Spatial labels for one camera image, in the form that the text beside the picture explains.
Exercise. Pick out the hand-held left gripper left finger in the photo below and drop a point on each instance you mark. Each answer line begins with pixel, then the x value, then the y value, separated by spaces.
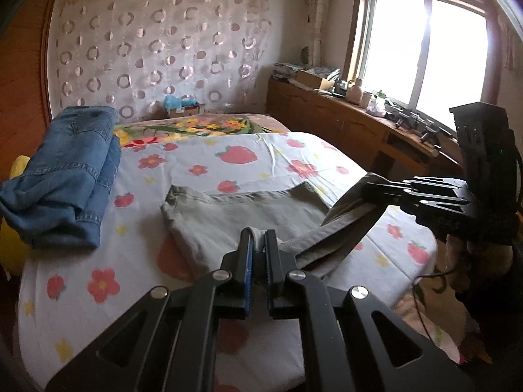
pixel 247 261

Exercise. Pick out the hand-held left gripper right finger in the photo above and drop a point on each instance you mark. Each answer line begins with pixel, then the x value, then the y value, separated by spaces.
pixel 269 269

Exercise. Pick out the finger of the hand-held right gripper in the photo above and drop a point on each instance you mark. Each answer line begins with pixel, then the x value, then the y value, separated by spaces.
pixel 441 205
pixel 433 186

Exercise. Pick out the grey-green pants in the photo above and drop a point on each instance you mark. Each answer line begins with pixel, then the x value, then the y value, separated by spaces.
pixel 245 212

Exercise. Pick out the white round knob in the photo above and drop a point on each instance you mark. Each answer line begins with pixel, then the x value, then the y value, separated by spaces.
pixel 433 152

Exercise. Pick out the black tools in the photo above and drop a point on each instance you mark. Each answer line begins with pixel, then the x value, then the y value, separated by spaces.
pixel 412 120

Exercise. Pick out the green capped bottle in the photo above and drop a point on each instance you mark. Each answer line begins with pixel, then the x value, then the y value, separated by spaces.
pixel 378 104

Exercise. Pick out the white strawberry print sheet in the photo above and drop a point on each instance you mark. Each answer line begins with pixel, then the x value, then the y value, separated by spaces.
pixel 265 159

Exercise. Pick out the small white jar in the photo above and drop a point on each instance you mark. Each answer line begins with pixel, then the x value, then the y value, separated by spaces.
pixel 367 99

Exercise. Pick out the long wooden cabinet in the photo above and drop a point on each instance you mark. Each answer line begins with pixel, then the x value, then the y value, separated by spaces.
pixel 327 118

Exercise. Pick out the wooden framed window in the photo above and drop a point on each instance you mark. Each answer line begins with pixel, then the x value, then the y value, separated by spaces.
pixel 408 49

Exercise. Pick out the floral bed cover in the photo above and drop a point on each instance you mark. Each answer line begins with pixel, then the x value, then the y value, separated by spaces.
pixel 212 124

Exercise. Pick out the small cardboard box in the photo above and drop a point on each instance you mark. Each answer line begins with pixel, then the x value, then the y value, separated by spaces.
pixel 186 111

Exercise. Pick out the open cardboard box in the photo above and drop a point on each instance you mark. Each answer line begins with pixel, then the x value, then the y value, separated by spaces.
pixel 310 78

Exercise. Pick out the tissue box with blue bag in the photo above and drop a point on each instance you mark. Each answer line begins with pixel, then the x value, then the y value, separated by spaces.
pixel 177 101

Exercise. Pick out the stack of papers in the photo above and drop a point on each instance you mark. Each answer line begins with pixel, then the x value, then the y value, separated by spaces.
pixel 286 70

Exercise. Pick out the pale floral curtain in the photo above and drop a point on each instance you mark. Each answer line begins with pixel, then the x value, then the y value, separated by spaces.
pixel 318 16

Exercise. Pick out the folded blue jeans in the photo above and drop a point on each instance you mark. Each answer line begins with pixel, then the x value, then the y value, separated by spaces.
pixel 61 163

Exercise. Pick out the yellow pillow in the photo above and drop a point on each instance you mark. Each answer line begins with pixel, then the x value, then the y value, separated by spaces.
pixel 12 249

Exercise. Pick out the wooden wardrobe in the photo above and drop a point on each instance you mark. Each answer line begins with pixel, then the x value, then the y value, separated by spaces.
pixel 24 90

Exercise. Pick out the circle patterned wall curtain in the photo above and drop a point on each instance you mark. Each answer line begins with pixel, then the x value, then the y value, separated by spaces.
pixel 163 49

